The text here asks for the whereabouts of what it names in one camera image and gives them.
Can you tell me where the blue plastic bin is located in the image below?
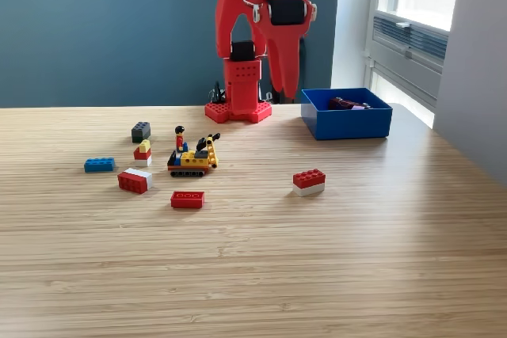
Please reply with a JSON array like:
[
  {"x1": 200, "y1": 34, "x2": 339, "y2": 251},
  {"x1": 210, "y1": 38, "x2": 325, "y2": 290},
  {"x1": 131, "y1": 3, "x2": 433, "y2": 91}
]
[{"x1": 299, "y1": 87, "x2": 393, "y2": 141}]

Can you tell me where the red on white brick stack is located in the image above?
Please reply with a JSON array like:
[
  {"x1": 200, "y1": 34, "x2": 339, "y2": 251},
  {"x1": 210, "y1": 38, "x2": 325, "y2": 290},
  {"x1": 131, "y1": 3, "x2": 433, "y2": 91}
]
[{"x1": 292, "y1": 169, "x2": 327, "y2": 197}]

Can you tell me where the grey window vent unit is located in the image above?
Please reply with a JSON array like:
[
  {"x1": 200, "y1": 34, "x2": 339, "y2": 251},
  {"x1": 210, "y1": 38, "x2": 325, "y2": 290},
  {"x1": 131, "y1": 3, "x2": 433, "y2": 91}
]
[{"x1": 366, "y1": 12, "x2": 449, "y2": 108}]

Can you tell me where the yellow red white brick stack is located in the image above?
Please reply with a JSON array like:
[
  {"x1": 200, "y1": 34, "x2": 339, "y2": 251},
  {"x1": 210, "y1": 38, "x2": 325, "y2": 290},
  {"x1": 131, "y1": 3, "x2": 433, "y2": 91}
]
[{"x1": 133, "y1": 139, "x2": 153, "y2": 168}]

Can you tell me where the dark red toy car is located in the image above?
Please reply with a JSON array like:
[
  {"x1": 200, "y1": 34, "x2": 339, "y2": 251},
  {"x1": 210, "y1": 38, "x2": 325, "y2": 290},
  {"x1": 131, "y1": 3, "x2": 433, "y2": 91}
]
[{"x1": 327, "y1": 96, "x2": 372, "y2": 111}]

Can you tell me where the blue flat building brick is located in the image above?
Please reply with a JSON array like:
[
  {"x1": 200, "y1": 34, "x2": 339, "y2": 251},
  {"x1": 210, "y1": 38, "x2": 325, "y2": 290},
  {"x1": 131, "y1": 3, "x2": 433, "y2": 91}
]
[{"x1": 83, "y1": 157, "x2": 116, "y2": 174}]

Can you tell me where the red building brick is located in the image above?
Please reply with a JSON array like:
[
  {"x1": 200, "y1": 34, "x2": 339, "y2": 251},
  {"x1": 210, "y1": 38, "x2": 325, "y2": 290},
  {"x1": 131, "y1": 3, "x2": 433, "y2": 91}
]
[{"x1": 170, "y1": 190, "x2": 206, "y2": 209}]

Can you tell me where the small yellow toy digger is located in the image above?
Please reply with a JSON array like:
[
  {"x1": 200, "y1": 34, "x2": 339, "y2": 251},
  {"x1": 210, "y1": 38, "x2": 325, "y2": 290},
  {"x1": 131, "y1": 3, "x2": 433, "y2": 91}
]
[{"x1": 166, "y1": 132, "x2": 222, "y2": 178}]

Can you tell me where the black building brick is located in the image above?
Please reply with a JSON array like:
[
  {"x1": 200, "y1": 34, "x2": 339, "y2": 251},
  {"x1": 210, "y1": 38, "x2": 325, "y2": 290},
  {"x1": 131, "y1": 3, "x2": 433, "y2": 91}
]
[{"x1": 131, "y1": 120, "x2": 152, "y2": 144}]

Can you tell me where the red and white brick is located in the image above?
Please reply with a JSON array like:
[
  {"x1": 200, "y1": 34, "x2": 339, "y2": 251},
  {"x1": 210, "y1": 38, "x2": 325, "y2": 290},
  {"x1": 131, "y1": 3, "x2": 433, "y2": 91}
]
[{"x1": 116, "y1": 167, "x2": 154, "y2": 196}]

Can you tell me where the toy figure red shirt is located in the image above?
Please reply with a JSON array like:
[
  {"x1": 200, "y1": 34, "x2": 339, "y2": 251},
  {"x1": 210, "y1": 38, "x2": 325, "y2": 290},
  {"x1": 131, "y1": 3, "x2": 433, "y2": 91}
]
[{"x1": 174, "y1": 125, "x2": 189, "y2": 154}]

